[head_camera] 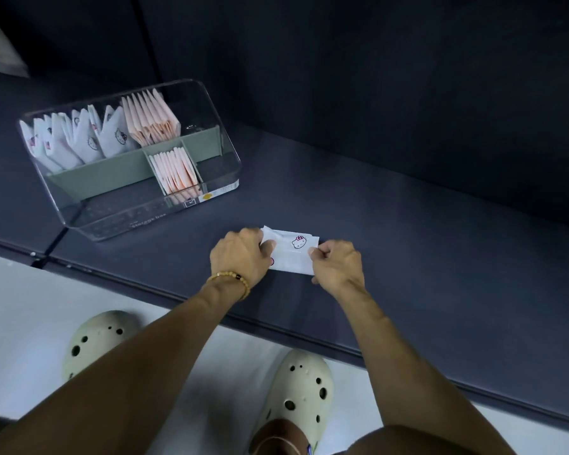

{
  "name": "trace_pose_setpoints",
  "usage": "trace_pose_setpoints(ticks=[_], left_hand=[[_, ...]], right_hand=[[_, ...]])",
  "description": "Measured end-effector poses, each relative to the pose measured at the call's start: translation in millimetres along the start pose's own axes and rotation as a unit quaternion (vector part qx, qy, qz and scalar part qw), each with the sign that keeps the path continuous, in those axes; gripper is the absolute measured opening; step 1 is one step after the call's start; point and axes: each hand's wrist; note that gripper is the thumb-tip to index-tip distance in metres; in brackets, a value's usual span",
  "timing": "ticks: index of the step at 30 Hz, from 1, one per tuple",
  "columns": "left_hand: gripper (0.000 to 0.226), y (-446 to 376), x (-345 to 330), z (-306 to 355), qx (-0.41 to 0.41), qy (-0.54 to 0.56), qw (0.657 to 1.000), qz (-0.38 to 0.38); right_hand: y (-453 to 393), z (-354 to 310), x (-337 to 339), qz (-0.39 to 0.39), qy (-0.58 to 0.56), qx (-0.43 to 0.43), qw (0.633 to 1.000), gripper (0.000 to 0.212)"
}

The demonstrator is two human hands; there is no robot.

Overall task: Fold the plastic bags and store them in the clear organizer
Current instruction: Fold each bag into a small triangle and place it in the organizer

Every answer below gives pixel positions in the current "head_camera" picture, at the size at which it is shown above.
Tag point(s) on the cream left clog shoe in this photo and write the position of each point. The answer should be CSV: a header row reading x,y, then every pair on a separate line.
x,y
95,336

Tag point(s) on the white kitty bags group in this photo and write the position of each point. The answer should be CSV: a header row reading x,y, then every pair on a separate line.
x,y
61,142

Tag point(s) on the cream clog shoe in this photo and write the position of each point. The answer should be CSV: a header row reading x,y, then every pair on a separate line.
x,y
95,336
303,379

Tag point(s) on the person's right hand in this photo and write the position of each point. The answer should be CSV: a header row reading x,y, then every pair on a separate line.
x,y
339,267

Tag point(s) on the pink bags row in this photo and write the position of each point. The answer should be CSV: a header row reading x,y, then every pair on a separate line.
x,y
189,168

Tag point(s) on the dark blue sofa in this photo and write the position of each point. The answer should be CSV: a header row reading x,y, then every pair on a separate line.
x,y
408,137

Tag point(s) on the person's left forearm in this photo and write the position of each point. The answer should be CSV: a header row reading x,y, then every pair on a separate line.
x,y
114,374

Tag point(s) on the person's left hand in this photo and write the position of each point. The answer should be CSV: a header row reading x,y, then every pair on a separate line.
x,y
239,255

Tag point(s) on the stack of kitty bags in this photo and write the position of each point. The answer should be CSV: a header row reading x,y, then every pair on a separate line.
x,y
289,260

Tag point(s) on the person's right forearm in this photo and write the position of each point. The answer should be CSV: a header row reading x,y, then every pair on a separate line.
x,y
408,374

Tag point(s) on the person's right leg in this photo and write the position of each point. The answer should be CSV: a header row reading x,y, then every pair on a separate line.
x,y
280,440

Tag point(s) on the clear plastic organizer box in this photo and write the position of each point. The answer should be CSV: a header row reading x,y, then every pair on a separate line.
x,y
208,108

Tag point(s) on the cream right clog shoe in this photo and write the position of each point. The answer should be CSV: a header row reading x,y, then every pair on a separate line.
x,y
303,379

